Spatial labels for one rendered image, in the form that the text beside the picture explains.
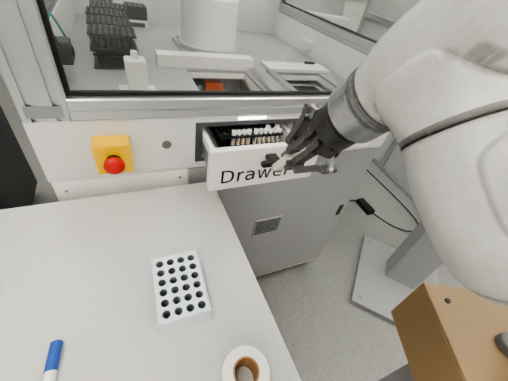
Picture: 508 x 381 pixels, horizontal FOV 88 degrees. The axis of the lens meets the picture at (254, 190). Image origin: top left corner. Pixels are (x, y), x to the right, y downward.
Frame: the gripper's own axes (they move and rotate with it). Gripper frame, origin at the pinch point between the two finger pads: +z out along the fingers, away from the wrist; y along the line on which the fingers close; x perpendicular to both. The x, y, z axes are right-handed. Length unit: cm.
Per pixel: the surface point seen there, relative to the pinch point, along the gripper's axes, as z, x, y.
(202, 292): 1.9, 21.6, -21.0
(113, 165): 10.2, 33.2, 6.4
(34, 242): 17, 49, -5
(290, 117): 10.3, -11.5, 15.3
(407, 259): 56, -91, -43
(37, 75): 2.2, 42.0, 21.0
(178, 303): 4.2, 25.7, -22.0
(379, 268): 75, -90, -48
